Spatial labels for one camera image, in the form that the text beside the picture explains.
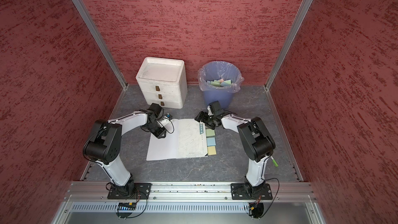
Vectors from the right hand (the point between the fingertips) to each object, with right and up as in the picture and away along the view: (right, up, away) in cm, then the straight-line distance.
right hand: (199, 123), depth 95 cm
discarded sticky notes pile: (+15, +27, +8) cm, 31 cm away
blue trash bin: (+17, +16, +2) cm, 23 cm away
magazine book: (-8, -9, -4) cm, 12 cm away
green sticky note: (+7, -6, -1) cm, 9 cm away
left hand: (-23, -8, -2) cm, 25 cm away
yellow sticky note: (+8, -15, -8) cm, 18 cm away
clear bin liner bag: (+14, +31, +9) cm, 35 cm away
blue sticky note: (+7, -10, -5) cm, 14 cm away
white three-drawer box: (-21, +26, -5) cm, 34 cm away
